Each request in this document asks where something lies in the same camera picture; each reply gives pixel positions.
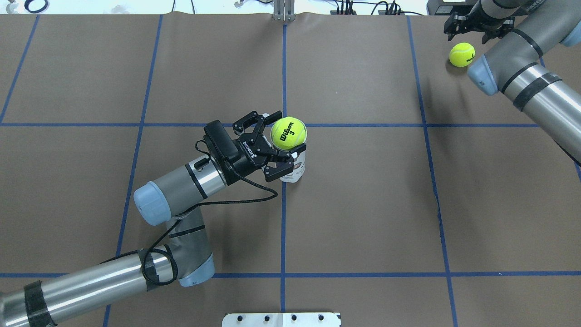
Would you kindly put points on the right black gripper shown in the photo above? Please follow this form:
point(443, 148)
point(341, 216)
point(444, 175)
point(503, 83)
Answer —
point(477, 23)

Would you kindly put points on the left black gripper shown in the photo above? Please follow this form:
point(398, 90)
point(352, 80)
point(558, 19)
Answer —
point(243, 160)

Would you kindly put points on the yellow tennis ball Wilson 3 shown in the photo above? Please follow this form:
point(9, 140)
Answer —
point(288, 133)

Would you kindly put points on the white tennis ball can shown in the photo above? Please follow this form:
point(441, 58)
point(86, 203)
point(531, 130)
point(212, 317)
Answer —
point(298, 155)

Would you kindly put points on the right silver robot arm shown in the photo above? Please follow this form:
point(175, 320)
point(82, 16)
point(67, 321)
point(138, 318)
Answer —
point(526, 30)

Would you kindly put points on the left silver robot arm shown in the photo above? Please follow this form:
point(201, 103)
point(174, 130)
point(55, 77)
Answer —
point(270, 143)

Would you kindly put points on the black box white label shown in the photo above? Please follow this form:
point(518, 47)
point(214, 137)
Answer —
point(447, 7)

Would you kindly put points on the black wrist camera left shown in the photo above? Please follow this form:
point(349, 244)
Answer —
point(219, 143)

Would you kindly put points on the aluminium frame post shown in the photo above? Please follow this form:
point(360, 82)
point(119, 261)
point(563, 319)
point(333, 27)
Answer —
point(284, 10)

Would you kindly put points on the white pedestal column base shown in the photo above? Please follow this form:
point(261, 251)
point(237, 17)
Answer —
point(281, 319)

